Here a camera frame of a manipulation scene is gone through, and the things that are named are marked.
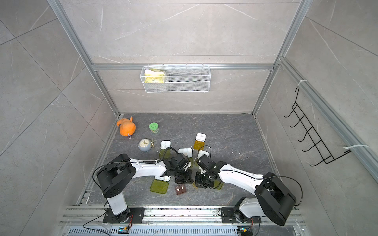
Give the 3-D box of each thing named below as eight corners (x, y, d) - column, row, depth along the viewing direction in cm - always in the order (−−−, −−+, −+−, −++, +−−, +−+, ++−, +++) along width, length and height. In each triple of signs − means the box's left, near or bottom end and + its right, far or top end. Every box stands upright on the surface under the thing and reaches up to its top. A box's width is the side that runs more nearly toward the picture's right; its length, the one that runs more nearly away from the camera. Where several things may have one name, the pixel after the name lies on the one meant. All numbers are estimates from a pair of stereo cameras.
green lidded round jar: (149, 133, 110) (147, 128, 106) (151, 126, 115) (149, 122, 111) (158, 133, 110) (157, 128, 106) (159, 126, 115) (158, 122, 111)
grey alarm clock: (139, 152, 100) (137, 148, 96) (141, 142, 105) (139, 138, 101) (153, 152, 100) (151, 148, 96) (155, 142, 105) (153, 138, 101)
